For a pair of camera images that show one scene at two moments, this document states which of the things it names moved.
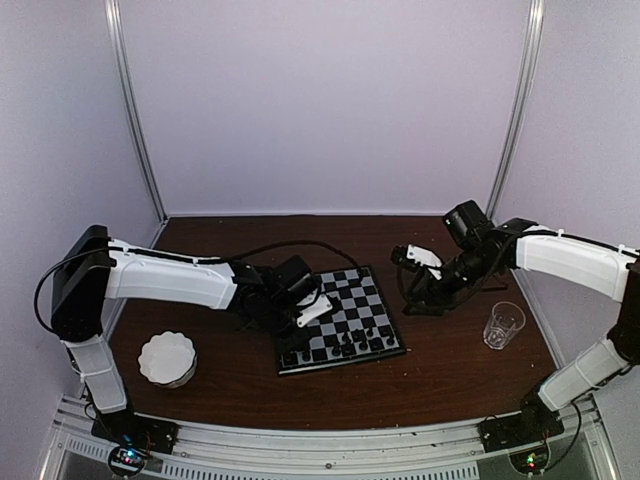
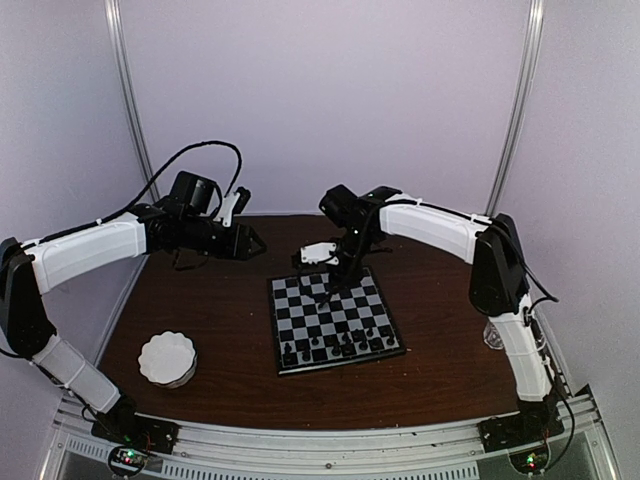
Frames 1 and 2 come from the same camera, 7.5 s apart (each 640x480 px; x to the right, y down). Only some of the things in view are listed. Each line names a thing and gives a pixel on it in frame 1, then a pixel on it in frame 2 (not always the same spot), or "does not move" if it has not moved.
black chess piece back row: (348, 349) does not move
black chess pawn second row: (358, 335) does not move
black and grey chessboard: (358, 328) does not move
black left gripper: (288, 344) -> (238, 246)
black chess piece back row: (376, 344) does not move
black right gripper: (429, 292) -> (342, 281)
